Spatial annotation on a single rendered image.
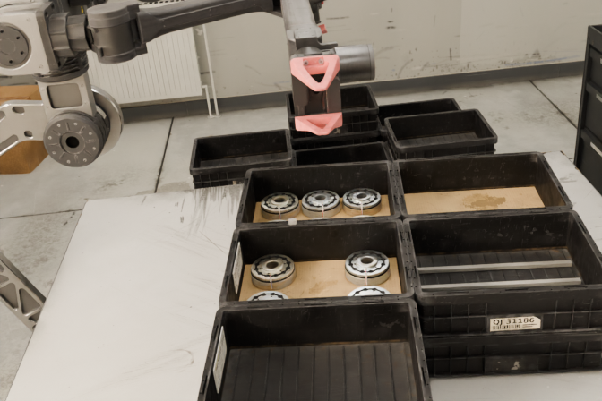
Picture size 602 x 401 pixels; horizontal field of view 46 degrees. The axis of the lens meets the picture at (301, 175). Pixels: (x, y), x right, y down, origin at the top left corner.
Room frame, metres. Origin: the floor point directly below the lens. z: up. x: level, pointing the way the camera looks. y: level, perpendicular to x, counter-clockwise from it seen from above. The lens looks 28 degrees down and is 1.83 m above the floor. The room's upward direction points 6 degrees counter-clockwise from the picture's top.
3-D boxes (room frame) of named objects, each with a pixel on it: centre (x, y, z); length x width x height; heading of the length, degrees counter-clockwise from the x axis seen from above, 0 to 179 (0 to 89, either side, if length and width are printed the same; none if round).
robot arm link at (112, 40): (1.38, 0.35, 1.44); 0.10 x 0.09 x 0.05; 91
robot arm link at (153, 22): (1.45, 0.17, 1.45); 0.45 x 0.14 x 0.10; 121
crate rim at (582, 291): (1.27, -0.41, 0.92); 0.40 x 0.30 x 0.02; 85
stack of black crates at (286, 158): (2.60, 0.23, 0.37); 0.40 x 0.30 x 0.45; 91
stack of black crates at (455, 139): (2.62, -0.57, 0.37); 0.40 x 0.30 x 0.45; 91
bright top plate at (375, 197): (1.66, -0.16, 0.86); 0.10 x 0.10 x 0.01
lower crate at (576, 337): (1.27, -0.41, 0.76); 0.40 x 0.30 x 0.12; 85
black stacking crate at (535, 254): (1.27, -0.41, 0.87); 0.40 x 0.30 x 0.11; 85
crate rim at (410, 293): (1.30, -0.02, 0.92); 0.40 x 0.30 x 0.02; 85
